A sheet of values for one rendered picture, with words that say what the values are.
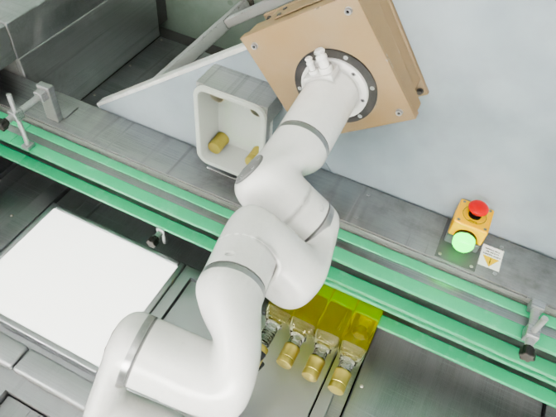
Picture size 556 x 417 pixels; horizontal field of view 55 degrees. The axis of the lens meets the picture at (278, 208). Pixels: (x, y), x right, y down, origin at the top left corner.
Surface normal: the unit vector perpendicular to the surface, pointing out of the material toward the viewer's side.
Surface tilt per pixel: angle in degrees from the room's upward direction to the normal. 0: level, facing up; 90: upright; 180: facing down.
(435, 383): 89
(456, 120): 0
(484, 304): 90
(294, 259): 77
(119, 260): 90
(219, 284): 82
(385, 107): 5
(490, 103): 0
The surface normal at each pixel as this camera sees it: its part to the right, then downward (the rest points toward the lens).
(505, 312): 0.07, -0.65
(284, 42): -0.41, 0.72
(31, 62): 0.90, 0.37
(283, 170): 0.55, -0.26
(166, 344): 0.29, -0.61
